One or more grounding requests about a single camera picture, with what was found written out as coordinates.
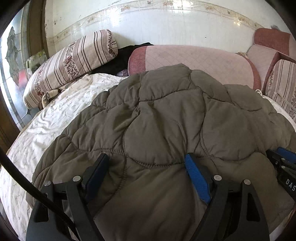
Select olive quilted hooded jacket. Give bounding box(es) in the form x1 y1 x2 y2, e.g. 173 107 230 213
33 64 295 240

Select striped floral right cushion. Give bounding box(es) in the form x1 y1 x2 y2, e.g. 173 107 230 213
263 59 295 121

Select pink rear bolster cushion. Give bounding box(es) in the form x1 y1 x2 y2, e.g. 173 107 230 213
128 45 261 90

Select white leaf-print bed sheet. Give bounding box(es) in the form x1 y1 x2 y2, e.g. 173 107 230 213
1 73 124 240

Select striped floral left pillow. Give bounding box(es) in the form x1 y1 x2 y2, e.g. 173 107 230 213
23 29 118 109

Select black garment behind pillow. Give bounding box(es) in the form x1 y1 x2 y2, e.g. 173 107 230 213
88 42 152 76

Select stained glass door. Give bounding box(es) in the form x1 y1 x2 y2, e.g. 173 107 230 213
1 7 29 130

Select white cable on cushion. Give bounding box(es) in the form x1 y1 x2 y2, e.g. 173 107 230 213
271 91 296 110

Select black cable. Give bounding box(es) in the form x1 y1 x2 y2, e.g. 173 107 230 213
0 148 70 232

